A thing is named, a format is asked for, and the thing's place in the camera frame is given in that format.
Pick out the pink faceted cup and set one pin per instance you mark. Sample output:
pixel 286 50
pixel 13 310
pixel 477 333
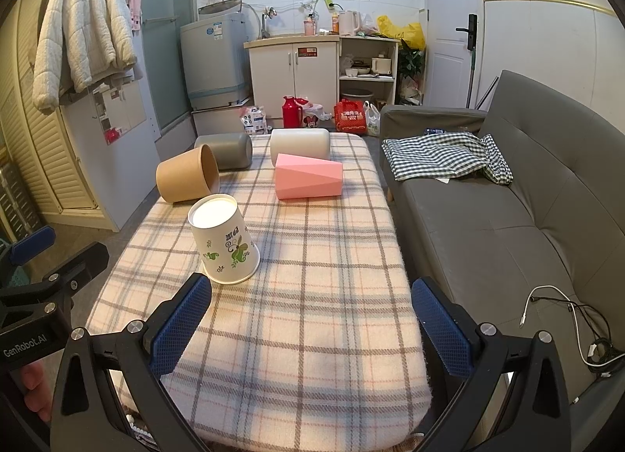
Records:
pixel 307 177

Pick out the grey sofa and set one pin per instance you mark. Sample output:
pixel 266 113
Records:
pixel 488 237

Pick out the white plastic cup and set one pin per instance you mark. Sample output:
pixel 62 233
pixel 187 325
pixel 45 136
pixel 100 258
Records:
pixel 299 143

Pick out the grey wash basin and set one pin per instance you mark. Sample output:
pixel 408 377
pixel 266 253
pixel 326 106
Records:
pixel 219 7

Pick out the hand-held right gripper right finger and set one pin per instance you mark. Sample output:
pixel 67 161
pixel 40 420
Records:
pixel 442 335

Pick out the red thermos flask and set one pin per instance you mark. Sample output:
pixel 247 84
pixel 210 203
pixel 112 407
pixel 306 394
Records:
pixel 290 113

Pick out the white washing machine stand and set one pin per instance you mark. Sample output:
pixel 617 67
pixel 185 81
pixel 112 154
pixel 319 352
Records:
pixel 217 121

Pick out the grey washing machine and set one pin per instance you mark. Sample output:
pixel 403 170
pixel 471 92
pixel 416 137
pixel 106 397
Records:
pixel 215 59

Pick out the metal faucet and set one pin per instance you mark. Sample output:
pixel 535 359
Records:
pixel 264 25

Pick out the white sink cabinet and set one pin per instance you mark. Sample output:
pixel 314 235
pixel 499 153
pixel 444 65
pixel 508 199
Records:
pixel 293 71

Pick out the grey floor basin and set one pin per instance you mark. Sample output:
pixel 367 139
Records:
pixel 359 97

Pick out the pink hanging cloth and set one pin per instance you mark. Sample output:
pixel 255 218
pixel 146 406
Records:
pixel 134 0

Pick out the yellow plastic bag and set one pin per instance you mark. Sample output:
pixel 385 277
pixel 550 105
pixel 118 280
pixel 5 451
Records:
pixel 405 33

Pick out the louvered wardrobe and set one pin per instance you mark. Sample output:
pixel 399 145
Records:
pixel 44 159

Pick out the red gift bag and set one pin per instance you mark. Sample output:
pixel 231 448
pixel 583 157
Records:
pixel 350 119

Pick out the orange bottle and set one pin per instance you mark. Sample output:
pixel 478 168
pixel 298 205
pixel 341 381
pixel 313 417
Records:
pixel 335 23

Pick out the white plastic bag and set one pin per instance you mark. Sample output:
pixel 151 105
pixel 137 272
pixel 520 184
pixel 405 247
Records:
pixel 373 120

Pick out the white tissue pack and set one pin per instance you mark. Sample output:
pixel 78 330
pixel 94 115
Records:
pixel 254 121

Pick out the white electric kettle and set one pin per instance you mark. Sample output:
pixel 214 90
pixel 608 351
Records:
pixel 349 22

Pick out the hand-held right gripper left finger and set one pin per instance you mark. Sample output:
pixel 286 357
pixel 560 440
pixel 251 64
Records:
pixel 179 331

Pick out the green checked cloth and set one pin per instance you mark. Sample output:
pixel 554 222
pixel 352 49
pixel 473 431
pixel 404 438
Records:
pixel 439 157

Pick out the brown paper cup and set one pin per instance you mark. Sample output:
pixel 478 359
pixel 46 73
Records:
pixel 185 175

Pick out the white puffer jacket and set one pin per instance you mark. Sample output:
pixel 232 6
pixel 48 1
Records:
pixel 80 27

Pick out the small white appliance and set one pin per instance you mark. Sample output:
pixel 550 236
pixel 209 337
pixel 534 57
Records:
pixel 382 66

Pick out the person's left hand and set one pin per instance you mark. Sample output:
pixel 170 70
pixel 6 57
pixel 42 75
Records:
pixel 35 391

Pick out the grey plastic cup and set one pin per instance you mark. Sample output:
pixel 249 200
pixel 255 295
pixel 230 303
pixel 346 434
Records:
pixel 228 150

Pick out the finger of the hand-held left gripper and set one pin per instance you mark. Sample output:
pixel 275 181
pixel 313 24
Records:
pixel 31 243
pixel 80 266

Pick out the green potted plant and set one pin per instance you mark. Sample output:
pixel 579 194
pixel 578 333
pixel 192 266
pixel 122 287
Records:
pixel 411 61

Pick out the plaid blanket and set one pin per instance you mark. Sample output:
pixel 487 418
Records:
pixel 302 305

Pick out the white open shelf unit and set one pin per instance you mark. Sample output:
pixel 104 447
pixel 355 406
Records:
pixel 390 66

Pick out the white paper cup green print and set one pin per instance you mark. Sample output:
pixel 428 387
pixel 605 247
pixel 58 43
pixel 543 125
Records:
pixel 225 243

